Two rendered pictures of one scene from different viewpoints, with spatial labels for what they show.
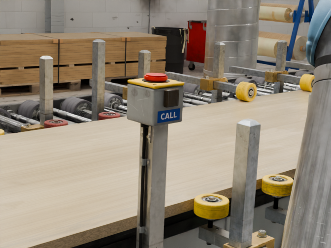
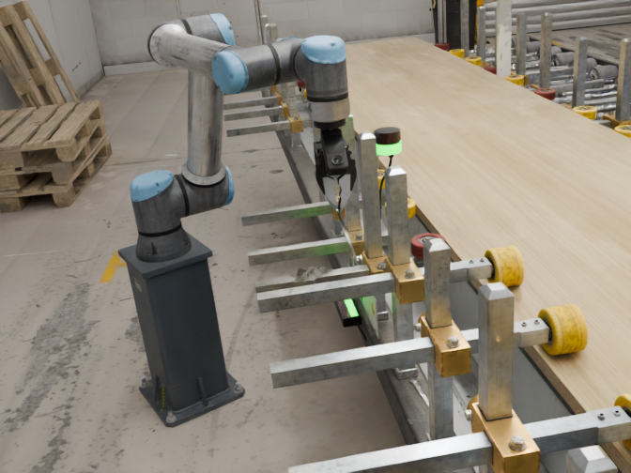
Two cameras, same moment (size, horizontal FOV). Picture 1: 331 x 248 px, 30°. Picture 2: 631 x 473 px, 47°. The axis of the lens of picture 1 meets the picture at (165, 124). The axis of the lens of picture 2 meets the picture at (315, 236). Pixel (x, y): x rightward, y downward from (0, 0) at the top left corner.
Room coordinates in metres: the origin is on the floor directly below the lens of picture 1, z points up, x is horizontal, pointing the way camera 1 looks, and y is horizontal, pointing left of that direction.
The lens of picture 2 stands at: (2.39, -1.85, 1.61)
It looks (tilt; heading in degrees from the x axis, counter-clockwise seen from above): 24 degrees down; 127
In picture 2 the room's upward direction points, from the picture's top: 6 degrees counter-clockwise
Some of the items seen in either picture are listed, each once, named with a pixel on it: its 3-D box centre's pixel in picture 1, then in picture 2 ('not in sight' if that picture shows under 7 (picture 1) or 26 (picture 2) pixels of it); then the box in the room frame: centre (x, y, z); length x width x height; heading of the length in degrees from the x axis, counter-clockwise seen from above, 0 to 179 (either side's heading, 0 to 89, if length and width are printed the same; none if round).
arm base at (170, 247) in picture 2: not in sight; (161, 237); (0.57, -0.32, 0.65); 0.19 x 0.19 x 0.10
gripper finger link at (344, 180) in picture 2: not in sight; (342, 189); (1.52, -0.57, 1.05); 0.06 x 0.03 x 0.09; 134
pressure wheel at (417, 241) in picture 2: not in sight; (428, 260); (1.68, -0.47, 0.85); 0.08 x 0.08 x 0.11
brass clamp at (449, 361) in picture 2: not in sight; (442, 341); (1.93, -0.91, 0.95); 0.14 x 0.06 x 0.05; 134
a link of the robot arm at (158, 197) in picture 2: not in sight; (157, 200); (0.57, -0.31, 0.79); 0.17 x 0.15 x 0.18; 64
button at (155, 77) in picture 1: (155, 79); not in sight; (1.04, 0.02, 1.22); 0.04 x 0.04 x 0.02
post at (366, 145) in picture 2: not in sight; (372, 232); (1.57, -0.53, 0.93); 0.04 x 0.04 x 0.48; 44
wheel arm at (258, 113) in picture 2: not in sight; (271, 112); (0.33, 0.65, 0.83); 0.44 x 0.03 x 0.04; 44
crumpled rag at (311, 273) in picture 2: not in sight; (308, 271); (1.48, -0.67, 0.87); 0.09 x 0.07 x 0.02; 44
